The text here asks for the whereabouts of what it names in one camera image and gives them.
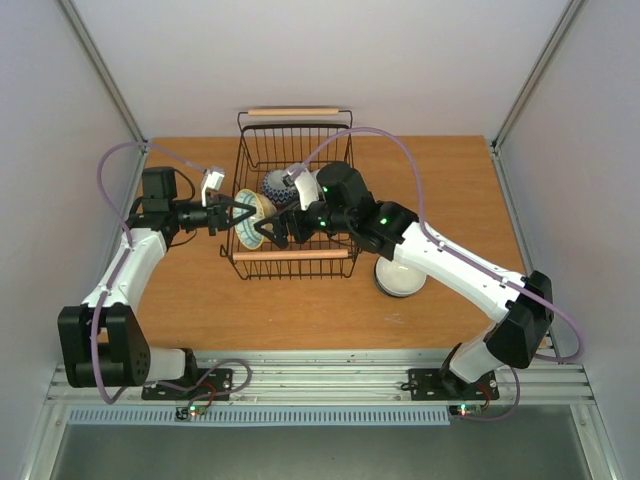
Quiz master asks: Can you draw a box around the black wire dish rack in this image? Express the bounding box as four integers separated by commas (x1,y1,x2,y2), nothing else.
220,107,359,280

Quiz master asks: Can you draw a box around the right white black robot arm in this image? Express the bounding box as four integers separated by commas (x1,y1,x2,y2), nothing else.
254,162,553,398

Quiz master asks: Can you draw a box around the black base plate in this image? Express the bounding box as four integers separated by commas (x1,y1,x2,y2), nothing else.
141,368,234,401
400,368,500,401

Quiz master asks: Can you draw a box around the teal yellow sun bowl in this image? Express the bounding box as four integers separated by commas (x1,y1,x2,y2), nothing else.
234,189,277,250

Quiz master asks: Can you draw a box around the circuit board with leds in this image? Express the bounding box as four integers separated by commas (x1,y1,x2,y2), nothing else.
449,403,486,418
174,405,208,421

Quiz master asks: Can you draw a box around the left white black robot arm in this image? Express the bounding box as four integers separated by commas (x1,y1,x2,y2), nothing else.
57,167,257,398

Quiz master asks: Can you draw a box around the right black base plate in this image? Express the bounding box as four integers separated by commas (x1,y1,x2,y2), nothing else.
400,368,500,401

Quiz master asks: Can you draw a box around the white bowl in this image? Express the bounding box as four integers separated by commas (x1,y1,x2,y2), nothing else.
374,258,427,298

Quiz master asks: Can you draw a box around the right circuit board with leds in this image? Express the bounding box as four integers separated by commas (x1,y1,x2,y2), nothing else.
449,403,486,418

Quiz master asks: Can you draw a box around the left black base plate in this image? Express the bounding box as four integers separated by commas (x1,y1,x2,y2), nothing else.
141,368,234,401

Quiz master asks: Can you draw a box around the aluminium rail frame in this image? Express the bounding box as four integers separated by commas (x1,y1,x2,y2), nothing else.
45,348,597,405

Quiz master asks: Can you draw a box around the red patterned bowl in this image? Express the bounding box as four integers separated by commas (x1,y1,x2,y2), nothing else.
261,170,297,208

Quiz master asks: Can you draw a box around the aluminium corner post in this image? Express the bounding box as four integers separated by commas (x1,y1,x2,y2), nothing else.
55,0,145,141
489,0,587,154

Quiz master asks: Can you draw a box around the grey slotted cable duct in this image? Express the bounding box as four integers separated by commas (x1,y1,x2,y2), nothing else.
68,406,450,428

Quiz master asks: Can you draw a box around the right aluminium corner post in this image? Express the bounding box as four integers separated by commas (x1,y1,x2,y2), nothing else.
489,0,587,154

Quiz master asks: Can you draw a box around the left circuit board with leds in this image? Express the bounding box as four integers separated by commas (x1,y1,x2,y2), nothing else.
174,405,208,421

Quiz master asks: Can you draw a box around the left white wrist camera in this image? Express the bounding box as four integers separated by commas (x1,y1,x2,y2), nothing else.
200,166,225,207

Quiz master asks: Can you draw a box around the left aluminium corner post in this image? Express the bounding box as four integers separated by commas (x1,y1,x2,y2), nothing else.
55,0,145,141

